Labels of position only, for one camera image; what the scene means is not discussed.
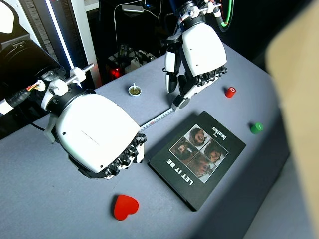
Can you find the small cup with stick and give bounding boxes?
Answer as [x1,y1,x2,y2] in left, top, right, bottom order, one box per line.
[128,82,142,97]

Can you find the red cylinder block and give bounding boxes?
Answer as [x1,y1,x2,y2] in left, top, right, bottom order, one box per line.
[224,86,237,99]

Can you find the grey table cloth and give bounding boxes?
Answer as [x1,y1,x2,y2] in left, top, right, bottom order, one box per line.
[0,42,292,239]

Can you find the green cable with red wire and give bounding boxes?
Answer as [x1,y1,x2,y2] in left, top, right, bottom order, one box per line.
[218,0,235,33]

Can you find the grey flat device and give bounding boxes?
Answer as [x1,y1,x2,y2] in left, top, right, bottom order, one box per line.
[121,4,145,13]

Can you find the thin white cable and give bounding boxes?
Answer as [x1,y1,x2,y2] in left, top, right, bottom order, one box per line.
[113,0,162,48]

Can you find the black power adapter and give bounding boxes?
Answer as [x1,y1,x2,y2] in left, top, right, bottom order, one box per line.
[118,43,130,59]

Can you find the red glowing device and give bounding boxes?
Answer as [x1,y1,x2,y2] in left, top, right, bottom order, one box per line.
[109,65,123,81]

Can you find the black Beatles book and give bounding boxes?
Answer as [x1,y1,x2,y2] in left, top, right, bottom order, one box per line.
[147,111,247,212]

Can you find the beige panel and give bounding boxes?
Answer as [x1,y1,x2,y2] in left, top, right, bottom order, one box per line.
[265,0,319,239]

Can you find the white power strip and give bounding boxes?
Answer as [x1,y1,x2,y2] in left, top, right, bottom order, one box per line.
[128,49,158,73]

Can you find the grey black tape measure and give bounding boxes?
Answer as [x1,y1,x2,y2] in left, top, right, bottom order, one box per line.
[139,95,193,132]

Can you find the red heart block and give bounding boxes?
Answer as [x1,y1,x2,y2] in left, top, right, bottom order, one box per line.
[113,194,140,221]

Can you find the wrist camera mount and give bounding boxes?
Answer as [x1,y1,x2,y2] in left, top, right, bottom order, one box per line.
[44,109,58,144]

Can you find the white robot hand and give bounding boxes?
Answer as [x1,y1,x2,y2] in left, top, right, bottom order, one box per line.
[161,21,229,110]
[54,92,148,180]

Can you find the green cylinder block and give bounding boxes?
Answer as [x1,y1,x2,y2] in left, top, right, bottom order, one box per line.
[250,122,264,134]

